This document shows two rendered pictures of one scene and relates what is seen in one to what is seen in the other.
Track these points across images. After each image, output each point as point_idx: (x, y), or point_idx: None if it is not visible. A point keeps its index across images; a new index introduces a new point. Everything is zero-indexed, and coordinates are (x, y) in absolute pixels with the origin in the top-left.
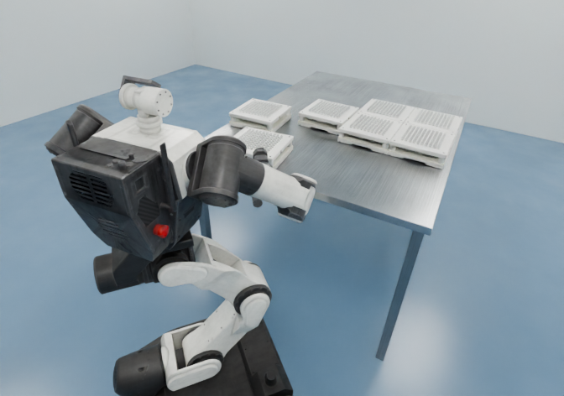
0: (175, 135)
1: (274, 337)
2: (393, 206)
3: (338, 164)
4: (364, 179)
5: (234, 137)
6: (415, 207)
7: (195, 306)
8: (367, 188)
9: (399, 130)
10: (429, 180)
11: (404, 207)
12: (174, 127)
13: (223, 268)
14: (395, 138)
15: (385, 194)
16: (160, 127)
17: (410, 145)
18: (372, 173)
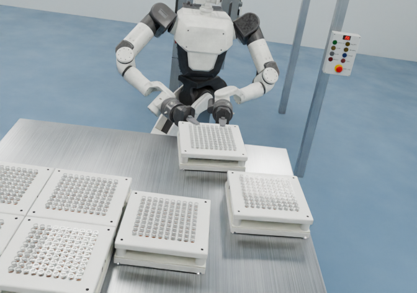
0: (189, 12)
1: None
2: (52, 128)
3: (116, 160)
4: (82, 148)
5: (155, 4)
6: (31, 130)
7: None
8: (78, 139)
9: (37, 192)
10: (5, 159)
11: (41, 128)
12: (196, 15)
13: None
14: (45, 172)
15: (59, 137)
16: (201, 13)
17: (25, 164)
18: (74, 156)
